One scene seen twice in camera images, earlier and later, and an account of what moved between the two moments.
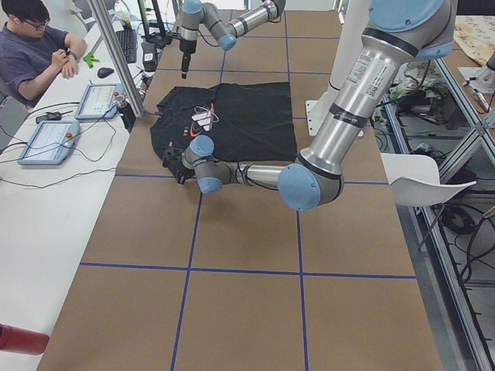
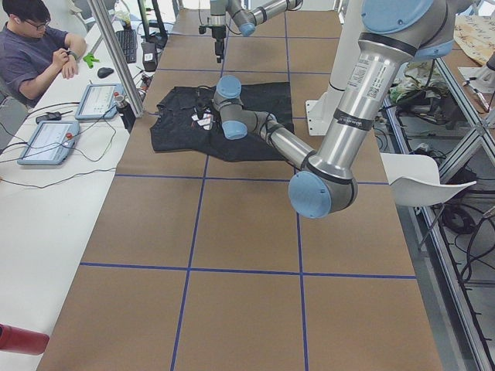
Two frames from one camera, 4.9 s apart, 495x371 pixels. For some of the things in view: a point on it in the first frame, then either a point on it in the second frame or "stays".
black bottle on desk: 126,110 stays
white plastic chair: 414,180 stays
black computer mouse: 104,72 stays
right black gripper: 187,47 → 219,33
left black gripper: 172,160 → 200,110
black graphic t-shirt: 245,122 stays
